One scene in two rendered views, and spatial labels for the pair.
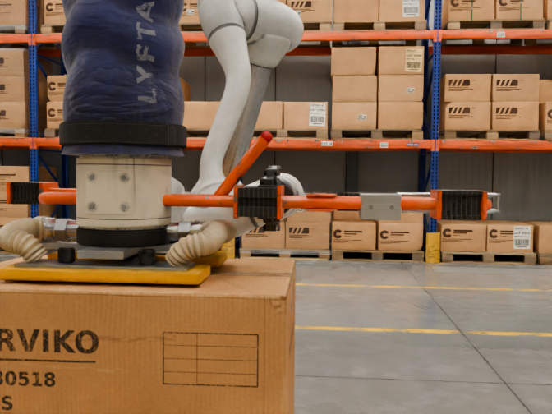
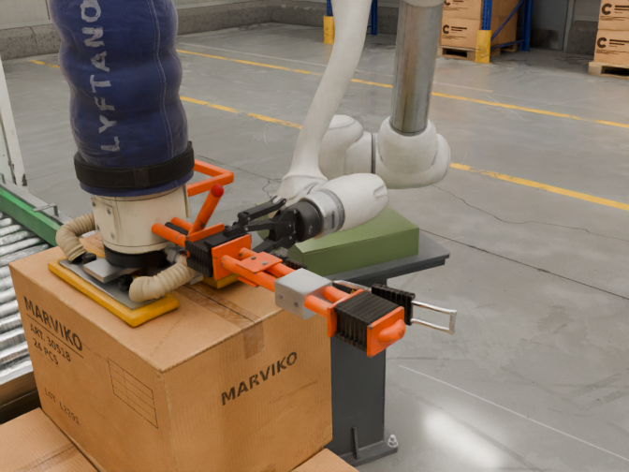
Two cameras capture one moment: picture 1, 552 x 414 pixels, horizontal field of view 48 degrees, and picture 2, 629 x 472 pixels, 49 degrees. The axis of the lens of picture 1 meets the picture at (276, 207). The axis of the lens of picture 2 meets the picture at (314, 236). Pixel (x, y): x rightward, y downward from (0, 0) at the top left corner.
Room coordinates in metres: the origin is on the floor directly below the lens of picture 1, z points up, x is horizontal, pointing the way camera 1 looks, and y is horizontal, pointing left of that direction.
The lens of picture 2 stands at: (0.40, -0.83, 1.60)
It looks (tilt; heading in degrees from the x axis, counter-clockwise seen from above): 24 degrees down; 41
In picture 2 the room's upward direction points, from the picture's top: 2 degrees counter-clockwise
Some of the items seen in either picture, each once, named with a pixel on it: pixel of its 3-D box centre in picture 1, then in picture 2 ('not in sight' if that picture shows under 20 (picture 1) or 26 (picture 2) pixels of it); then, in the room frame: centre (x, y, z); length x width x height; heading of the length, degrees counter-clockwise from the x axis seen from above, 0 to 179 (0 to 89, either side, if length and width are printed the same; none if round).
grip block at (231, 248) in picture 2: (259, 201); (219, 250); (1.11, 0.03, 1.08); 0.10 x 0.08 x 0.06; 176
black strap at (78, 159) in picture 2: (125, 136); (137, 159); (1.13, 0.28, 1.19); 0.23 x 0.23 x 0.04
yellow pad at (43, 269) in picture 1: (106, 263); (108, 276); (1.03, 0.29, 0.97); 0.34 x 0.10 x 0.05; 86
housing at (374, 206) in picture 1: (379, 206); (303, 293); (1.09, -0.18, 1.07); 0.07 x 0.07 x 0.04; 86
